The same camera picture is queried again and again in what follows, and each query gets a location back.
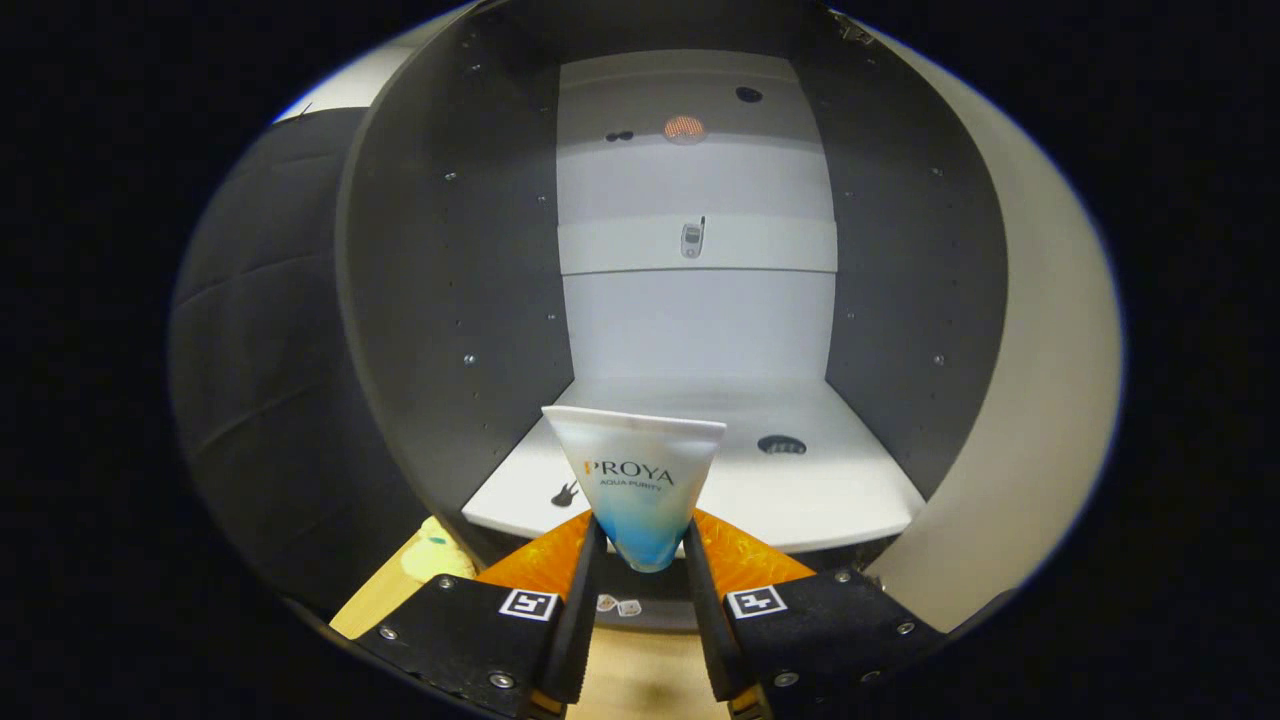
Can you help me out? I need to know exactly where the white cabinet shelf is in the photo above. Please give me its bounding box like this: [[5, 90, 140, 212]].
[[556, 215, 839, 276], [460, 375, 928, 554]]

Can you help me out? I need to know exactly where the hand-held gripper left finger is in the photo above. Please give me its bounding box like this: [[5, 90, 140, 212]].
[[355, 508, 609, 720]]

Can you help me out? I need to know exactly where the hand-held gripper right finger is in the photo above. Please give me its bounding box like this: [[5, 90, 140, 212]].
[[682, 508, 949, 720]]

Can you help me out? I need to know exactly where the black backdrop cloth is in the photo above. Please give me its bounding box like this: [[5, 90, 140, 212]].
[[168, 108, 431, 611]]

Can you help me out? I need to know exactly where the white blue cosmetic tube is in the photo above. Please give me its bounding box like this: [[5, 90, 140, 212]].
[[541, 405, 728, 574]]

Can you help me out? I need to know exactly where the dark grey cabinet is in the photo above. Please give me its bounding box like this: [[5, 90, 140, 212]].
[[335, 0, 1011, 631]]

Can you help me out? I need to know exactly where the yellow soft object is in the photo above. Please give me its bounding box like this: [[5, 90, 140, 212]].
[[400, 515, 479, 583]]

